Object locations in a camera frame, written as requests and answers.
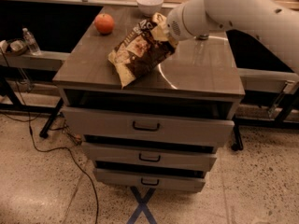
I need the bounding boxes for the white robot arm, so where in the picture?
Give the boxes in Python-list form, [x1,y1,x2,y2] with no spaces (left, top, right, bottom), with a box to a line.
[166,0,299,74]

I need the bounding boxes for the orange fruit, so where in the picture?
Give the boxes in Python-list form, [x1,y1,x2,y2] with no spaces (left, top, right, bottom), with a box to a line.
[94,13,114,35]

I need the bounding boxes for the black floor cable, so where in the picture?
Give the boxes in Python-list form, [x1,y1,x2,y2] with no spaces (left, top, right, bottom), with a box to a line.
[0,47,100,224]

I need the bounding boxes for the white bowl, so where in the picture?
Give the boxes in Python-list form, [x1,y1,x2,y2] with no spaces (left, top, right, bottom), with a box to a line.
[136,0,164,17]

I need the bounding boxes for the middle grey drawer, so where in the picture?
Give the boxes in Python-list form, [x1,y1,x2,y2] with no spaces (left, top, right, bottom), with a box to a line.
[82,142,216,172]

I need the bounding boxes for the top grey drawer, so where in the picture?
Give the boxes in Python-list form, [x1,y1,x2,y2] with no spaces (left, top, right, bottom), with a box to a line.
[62,106,234,146]

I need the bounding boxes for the grey side bench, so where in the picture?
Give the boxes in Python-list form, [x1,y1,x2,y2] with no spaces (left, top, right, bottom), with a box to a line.
[0,51,69,72]

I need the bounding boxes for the clear plastic water bottle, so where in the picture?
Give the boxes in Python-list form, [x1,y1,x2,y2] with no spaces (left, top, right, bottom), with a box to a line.
[22,28,41,55]

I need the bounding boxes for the grey drawer cabinet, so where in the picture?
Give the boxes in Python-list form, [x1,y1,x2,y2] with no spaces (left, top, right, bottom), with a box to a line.
[53,7,245,180]

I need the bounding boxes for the brown sea salt chip bag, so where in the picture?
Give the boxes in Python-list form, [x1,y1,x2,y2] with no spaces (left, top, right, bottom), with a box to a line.
[108,12,178,88]

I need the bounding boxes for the small bowl on shelf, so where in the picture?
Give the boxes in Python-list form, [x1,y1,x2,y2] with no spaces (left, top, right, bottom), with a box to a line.
[7,39,27,56]

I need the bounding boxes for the silver redbull can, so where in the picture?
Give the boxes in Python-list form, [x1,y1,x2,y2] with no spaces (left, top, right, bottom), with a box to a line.
[196,34,209,40]

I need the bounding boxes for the bottom grey drawer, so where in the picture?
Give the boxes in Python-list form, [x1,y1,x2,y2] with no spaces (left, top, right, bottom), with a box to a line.
[93,168,206,192]

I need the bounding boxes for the grey drawer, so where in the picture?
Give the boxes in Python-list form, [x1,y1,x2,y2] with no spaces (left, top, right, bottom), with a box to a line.
[93,168,206,192]
[82,142,216,172]
[62,106,234,146]

